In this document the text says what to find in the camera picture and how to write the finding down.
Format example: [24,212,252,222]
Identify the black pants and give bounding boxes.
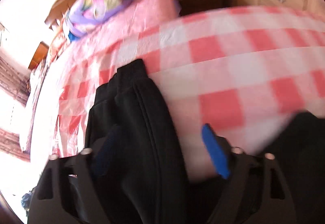
[85,59,325,224]

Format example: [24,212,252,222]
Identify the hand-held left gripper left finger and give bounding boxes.
[29,125,122,224]

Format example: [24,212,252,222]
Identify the pink checked bedsheet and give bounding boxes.
[57,6,325,179]

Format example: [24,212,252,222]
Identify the small wooden headboard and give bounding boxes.
[28,41,50,71]

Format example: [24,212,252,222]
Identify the pink pillow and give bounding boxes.
[48,0,179,67]

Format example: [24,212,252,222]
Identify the patterned pink curtain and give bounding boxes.
[0,58,31,106]

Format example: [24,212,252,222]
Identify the orange floral pillow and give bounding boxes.
[48,18,70,62]

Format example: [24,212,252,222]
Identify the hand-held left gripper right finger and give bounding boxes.
[201,123,298,224]

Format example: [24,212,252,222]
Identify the purple printed quilt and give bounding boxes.
[67,0,137,37]

